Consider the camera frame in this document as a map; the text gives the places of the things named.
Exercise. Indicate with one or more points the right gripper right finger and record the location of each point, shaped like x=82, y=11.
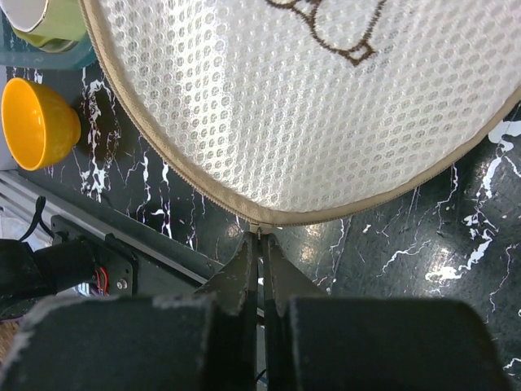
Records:
x=283, y=280

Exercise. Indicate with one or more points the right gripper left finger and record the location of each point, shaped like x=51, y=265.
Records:
x=234, y=286

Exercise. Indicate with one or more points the white mesh laundry bag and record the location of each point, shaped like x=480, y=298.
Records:
x=298, y=112

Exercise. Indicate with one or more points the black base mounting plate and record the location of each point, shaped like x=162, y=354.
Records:
x=157, y=264

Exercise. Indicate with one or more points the yellow orange bowl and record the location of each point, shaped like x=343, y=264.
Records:
x=39, y=126

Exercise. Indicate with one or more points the teal transparent plastic bin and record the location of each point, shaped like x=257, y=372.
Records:
x=55, y=55

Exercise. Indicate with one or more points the cream white cup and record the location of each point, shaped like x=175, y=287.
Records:
x=24, y=15

